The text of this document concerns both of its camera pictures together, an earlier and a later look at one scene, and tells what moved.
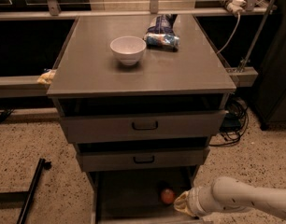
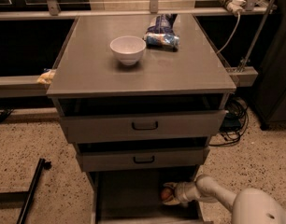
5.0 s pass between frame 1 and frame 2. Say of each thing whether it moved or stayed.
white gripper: moved
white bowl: stayed
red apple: stayed
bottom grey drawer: stayed
